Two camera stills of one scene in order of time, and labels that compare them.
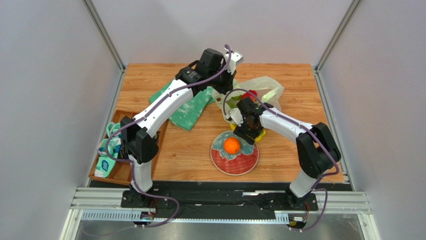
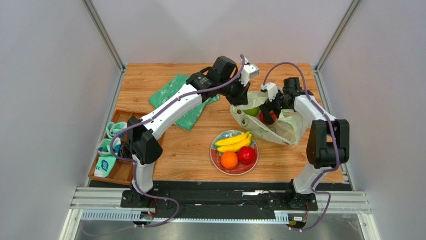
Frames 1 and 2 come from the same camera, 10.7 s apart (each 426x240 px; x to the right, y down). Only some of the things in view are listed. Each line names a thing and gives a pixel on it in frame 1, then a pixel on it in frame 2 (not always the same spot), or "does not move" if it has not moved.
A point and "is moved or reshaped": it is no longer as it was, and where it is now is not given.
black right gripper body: x=248 y=133 -> x=276 y=103
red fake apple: x=248 y=94 -> x=246 y=155
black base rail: x=210 y=201 does not move
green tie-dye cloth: x=186 y=114 does not move
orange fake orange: x=231 y=145 -> x=229 y=160
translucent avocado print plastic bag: x=266 y=90 is moved or reshaped
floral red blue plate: x=233 y=164 does not move
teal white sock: x=105 y=165 does not move
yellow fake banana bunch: x=262 y=133 -> x=233 y=144
